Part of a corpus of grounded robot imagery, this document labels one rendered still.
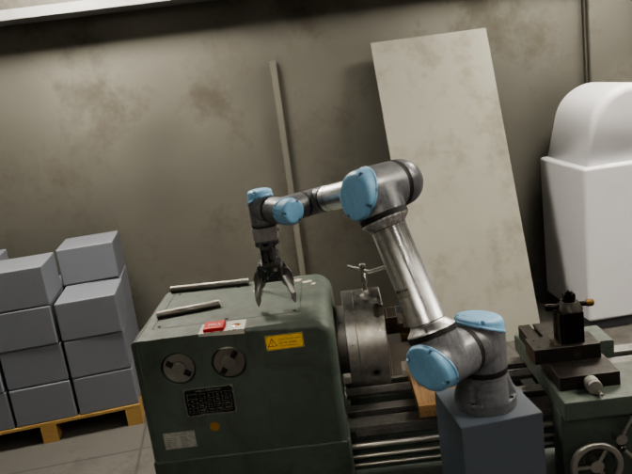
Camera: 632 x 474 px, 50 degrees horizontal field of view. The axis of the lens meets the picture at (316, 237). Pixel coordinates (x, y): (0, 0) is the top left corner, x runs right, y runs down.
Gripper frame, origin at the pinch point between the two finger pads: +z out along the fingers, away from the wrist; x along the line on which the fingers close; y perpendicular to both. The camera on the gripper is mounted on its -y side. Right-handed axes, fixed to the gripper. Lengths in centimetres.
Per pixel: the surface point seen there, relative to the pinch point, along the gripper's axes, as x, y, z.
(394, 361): 33.9, -7.0, 27.5
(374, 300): 29.8, -5.4, 5.5
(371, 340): 26.9, 3.1, 15.2
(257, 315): -6.1, 4.1, 2.2
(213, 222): -68, -282, 29
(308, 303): 9.2, -1.4, 2.3
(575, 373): 86, 10, 31
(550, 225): 175, -291, 65
